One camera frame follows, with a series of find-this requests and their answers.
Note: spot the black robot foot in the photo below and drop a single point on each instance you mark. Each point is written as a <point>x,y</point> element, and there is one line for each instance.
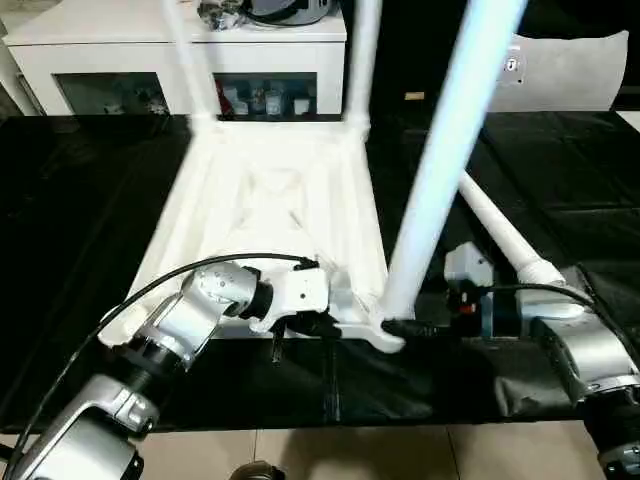
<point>257,471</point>

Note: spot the dark clutter pile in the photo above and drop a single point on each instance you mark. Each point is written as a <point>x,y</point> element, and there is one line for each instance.
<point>220,15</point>

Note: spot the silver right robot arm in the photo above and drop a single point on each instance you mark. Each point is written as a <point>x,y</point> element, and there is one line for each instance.
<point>590,350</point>

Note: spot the black cabinet with gold label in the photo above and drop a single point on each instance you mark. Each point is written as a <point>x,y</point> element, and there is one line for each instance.
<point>400,50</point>

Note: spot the grey round helmet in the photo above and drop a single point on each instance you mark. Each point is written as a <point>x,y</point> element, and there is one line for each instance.
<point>290,12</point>

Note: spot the small white jar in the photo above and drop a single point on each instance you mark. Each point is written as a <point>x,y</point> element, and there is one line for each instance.
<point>272,102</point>
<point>242,106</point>
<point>300,105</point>

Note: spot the grey cushion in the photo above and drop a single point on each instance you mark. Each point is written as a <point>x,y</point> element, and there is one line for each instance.
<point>565,75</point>

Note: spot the white plastic table leg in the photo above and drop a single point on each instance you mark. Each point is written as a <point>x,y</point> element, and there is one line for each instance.
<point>450,125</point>
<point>187,60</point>
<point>500,220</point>
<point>360,60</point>

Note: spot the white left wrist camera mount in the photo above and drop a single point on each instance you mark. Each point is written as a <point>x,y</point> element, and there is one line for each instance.
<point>305,290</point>

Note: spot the white board on right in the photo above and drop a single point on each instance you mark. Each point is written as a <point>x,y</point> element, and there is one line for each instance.
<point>632,116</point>

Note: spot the white plastic table top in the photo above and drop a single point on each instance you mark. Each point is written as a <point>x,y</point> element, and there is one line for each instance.
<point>270,200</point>

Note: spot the white glass-door cabinet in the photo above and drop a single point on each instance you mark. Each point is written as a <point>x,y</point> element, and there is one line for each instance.
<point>100,55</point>

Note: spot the black work mat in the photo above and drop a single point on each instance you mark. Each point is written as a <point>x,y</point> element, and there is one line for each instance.
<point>550,175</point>

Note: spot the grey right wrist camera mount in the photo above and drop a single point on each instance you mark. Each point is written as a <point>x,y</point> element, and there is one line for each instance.
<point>467,262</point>

